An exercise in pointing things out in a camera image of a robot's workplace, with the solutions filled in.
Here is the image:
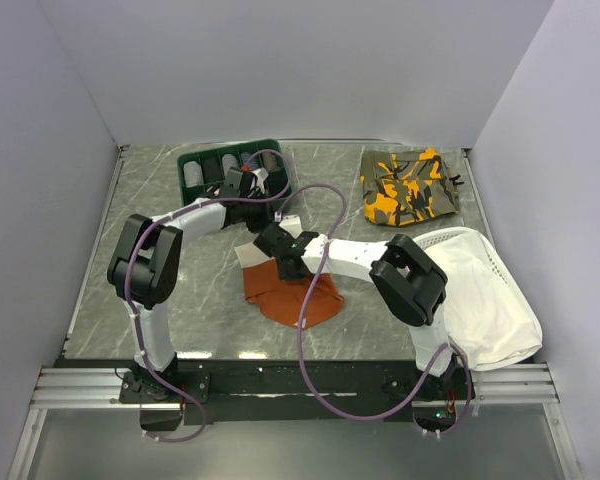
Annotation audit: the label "orange underwear beige waistband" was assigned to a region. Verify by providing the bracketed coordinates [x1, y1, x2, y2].
[234, 243, 344, 329]

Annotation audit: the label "green divided organizer tray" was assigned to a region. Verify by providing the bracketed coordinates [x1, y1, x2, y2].
[177, 139, 289, 206]

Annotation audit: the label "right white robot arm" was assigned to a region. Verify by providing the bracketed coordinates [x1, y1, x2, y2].
[254, 223, 454, 399]

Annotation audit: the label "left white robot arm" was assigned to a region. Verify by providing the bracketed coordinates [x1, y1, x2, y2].
[107, 167, 290, 402]

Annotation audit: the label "brown rolled sock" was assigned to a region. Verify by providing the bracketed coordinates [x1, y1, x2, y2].
[260, 151, 281, 173]

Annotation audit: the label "white grey rolled sock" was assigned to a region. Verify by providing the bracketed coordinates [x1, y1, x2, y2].
[221, 154, 239, 175]

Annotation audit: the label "dark grey rolled sock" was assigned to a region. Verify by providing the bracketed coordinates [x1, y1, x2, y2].
[201, 157, 223, 184]

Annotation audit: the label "grey striped rolled sock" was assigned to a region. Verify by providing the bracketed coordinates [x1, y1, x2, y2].
[182, 161, 204, 188]

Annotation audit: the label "camouflage orange shorts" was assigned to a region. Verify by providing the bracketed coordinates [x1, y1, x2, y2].
[360, 147, 463, 227]

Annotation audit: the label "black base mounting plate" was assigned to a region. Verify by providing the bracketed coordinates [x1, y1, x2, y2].
[119, 360, 475, 432]

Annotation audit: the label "white laundry basket with cloth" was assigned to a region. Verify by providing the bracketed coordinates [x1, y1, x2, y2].
[415, 227, 543, 371]

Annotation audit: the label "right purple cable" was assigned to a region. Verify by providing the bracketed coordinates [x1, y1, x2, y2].
[277, 185, 474, 437]

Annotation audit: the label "purple cable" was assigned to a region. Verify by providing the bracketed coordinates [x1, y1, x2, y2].
[123, 148, 291, 444]
[277, 185, 474, 437]

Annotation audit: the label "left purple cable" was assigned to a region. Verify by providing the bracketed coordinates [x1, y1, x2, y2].
[123, 148, 291, 444]

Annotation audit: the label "aluminium rail frame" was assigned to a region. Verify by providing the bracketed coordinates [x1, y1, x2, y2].
[29, 364, 559, 410]

